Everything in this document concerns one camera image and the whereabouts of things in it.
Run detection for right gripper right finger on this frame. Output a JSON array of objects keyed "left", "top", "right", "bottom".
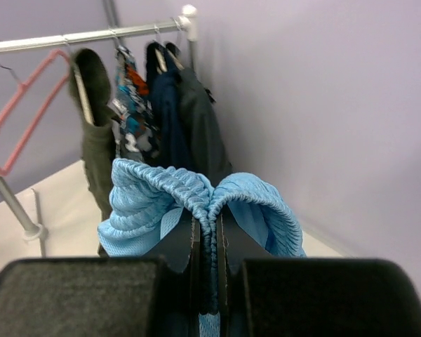
[{"left": 216, "top": 206, "right": 270, "bottom": 336}]

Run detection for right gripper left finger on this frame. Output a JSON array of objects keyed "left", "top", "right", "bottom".
[{"left": 147, "top": 210, "right": 201, "bottom": 336}]

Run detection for light blue shorts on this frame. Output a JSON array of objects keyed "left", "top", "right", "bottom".
[{"left": 98, "top": 159, "right": 305, "bottom": 336}]

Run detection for pink hanger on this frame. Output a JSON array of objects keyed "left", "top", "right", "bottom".
[{"left": 0, "top": 49, "right": 70, "bottom": 176}]

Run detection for dark grey shorts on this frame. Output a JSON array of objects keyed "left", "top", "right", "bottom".
[{"left": 165, "top": 42, "right": 232, "bottom": 185}]

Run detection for patterned colourful shorts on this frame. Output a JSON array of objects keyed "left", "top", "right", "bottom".
[{"left": 112, "top": 45, "right": 160, "bottom": 164}]

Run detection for beige wooden hanger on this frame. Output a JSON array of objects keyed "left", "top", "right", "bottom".
[
  {"left": 72, "top": 63, "right": 94, "bottom": 125},
  {"left": 154, "top": 47, "right": 168, "bottom": 74},
  {"left": 168, "top": 48, "right": 184, "bottom": 70}
]

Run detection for navy blue shorts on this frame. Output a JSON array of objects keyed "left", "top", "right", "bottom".
[{"left": 145, "top": 41, "right": 193, "bottom": 170}]

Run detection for olive green shorts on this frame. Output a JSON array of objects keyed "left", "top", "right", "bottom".
[{"left": 68, "top": 48, "right": 122, "bottom": 259}]

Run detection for metal clothes rack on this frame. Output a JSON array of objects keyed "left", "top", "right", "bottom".
[{"left": 0, "top": 1, "right": 198, "bottom": 258}]

